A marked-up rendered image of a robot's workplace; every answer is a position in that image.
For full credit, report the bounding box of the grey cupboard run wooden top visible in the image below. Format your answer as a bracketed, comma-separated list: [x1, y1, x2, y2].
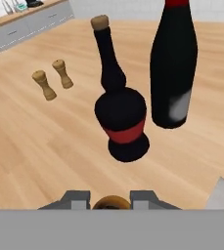
[0, 0, 75, 61]

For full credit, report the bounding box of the tall black bottle red neck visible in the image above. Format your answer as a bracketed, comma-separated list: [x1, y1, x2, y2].
[149, 0, 199, 130]

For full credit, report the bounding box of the round brown bottle top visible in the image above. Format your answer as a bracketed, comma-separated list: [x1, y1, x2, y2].
[92, 194, 132, 211]

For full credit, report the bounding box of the wooden salt shaker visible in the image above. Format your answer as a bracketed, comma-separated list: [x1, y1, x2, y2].
[31, 69, 58, 102]

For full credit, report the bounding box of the wooden pepper shaker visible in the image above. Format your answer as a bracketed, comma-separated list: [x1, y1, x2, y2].
[52, 59, 74, 90]

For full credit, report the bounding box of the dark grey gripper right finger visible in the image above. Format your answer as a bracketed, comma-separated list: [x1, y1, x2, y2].
[129, 189, 182, 211]

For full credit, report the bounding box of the black corked bottle red band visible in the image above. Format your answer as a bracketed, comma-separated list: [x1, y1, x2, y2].
[90, 14, 151, 163]

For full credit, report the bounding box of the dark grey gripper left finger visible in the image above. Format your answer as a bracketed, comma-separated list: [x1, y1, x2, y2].
[38, 189, 92, 211]

